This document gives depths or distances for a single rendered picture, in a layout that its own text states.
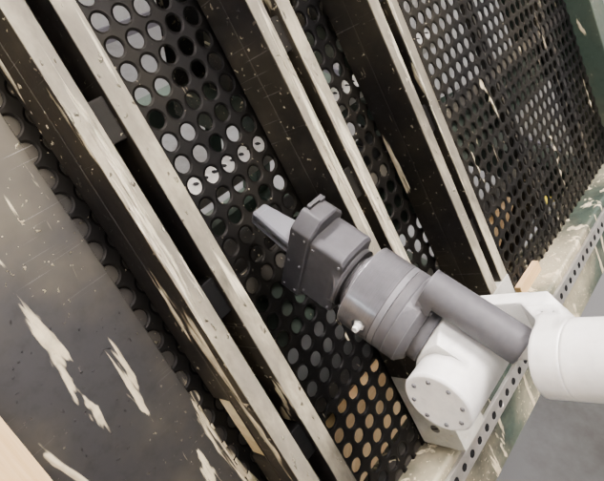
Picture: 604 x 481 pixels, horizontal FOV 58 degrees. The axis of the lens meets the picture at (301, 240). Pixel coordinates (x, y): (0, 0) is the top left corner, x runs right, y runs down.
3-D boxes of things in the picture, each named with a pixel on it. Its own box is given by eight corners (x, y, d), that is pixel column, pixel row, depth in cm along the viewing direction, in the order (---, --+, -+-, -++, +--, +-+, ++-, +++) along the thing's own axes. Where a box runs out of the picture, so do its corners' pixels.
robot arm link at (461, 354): (406, 304, 60) (500, 368, 56) (351, 371, 53) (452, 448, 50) (439, 235, 51) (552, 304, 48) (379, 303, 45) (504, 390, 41)
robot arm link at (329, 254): (318, 257, 65) (403, 315, 61) (265, 305, 59) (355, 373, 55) (337, 177, 56) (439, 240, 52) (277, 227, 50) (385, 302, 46)
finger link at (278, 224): (267, 205, 61) (311, 235, 59) (247, 219, 59) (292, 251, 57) (268, 195, 59) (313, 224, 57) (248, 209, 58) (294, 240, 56)
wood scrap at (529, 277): (517, 297, 102) (524, 297, 101) (513, 287, 101) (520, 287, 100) (535, 269, 107) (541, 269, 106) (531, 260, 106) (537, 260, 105)
